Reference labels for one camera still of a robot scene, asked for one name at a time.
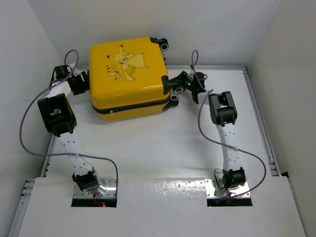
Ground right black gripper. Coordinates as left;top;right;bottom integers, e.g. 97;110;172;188
168;71;197;92

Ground yellow suitcase with grey lining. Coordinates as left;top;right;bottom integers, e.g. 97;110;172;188
89;37;179;121

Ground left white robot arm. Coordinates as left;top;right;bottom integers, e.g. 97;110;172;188
37;63;102;196

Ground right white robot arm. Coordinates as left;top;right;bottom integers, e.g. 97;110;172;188
168;71;246;191

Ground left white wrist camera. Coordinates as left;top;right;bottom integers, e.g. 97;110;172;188
67;62;80;77

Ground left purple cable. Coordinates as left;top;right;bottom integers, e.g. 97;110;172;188
19;49;119;196

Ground purple cable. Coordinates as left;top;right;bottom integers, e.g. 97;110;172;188
19;49;119;196
191;49;267;200

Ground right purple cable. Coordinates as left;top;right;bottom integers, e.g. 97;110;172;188
191;49;267;200

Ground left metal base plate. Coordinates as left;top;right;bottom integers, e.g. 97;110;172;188
73;178;117;199

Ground metal base plate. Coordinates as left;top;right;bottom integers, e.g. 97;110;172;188
73;178;117;199
204;179;251;200

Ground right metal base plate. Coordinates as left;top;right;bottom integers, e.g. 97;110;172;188
204;179;251;200

